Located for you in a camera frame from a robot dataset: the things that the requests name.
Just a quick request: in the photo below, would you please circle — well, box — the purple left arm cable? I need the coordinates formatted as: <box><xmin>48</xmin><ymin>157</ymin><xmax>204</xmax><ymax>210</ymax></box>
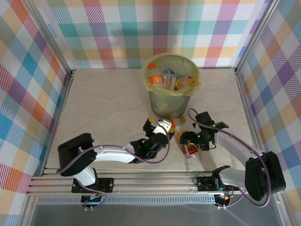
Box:
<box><xmin>55</xmin><ymin>130</ymin><xmax>172</xmax><ymax>211</ymax></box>

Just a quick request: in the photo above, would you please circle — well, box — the grey lower shelf panel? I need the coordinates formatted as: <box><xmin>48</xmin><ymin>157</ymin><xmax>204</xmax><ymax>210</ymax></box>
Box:
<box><xmin>20</xmin><ymin>194</ymin><xmax>292</xmax><ymax>226</ymax></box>

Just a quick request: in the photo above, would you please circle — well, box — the wide aluminium base rail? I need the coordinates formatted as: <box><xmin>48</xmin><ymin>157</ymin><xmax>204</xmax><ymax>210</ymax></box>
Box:
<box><xmin>26</xmin><ymin>173</ymin><xmax>285</xmax><ymax>196</ymax></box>

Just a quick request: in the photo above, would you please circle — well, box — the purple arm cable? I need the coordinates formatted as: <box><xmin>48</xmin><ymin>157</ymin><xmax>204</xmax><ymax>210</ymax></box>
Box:
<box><xmin>55</xmin><ymin>130</ymin><xmax>172</xmax><ymax>211</ymax></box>
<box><xmin>187</xmin><ymin>107</ymin><xmax>271</xmax><ymax>209</ymax></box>

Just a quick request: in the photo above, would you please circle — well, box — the aluminium frame post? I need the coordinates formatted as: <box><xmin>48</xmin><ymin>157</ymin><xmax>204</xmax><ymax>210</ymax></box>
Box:
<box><xmin>23</xmin><ymin>0</ymin><xmax>77</xmax><ymax>78</ymax></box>
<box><xmin>234</xmin><ymin>0</ymin><xmax>283</xmax><ymax>73</ymax></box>

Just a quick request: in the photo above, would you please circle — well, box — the yellow red label bottle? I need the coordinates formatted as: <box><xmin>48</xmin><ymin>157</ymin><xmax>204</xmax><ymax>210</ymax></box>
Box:
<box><xmin>174</xmin><ymin>126</ymin><xmax>198</xmax><ymax>160</ymax></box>

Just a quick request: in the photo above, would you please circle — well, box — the small controller circuit board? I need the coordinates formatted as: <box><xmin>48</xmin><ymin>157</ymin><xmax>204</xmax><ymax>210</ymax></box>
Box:
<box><xmin>81</xmin><ymin>194</ymin><xmax>105</xmax><ymax>209</ymax></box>
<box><xmin>215</xmin><ymin>192</ymin><xmax>233</xmax><ymax>207</ymax></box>

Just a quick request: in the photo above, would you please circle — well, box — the green translucent trash bin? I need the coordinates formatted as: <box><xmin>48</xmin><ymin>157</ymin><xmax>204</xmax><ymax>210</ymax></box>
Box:
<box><xmin>142</xmin><ymin>53</ymin><xmax>203</xmax><ymax>97</ymax></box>

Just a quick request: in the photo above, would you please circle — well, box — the aluminium table edge rail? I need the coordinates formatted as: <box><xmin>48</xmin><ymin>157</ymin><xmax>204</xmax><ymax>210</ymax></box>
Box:
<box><xmin>234</xmin><ymin>69</ymin><xmax>268</xmax><ymax>176</ymax></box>
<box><xmin>42</xmin><ymin>69</ymin><xmax>77</xmax><ymax>177</ymax></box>

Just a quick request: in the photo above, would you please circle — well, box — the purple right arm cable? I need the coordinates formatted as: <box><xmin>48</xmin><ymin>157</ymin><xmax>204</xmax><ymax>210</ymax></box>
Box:
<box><xmin>187</xmin><ymin>107</ymin><xmax>271</xmax><ymax>209</ymax></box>

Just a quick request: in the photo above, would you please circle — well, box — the slotted metal cable duct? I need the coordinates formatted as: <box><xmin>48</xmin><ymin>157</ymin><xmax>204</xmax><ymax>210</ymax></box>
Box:
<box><xmin>37</xmin><ymin>196</ymin><xmax>216</xmax><ymax>205</ymax></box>

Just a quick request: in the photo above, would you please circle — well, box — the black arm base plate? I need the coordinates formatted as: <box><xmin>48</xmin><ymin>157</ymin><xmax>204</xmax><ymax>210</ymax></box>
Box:
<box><xmin>196</xmin><ymin>176</ymin><xmax>214</xmax><ymax>192</ymax></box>
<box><xmin>98</xmin><ymin>178</ymin><xmax>115</xmax><ymax>192</ymax></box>

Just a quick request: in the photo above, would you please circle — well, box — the yellow cap yellow bottle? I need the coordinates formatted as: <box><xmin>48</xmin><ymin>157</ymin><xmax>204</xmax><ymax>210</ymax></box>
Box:
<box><xmin>175</xmin><ymin>75</ymin><xmax>198</xmax><ymax>92</ymax></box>

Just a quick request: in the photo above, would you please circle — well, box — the silver mesh waste bin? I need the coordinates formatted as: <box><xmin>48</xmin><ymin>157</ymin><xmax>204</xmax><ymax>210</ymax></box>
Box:
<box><xmin>148</xmin><ymin>89</ymin><xmax>191</xmax><ymax>118</ymax></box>

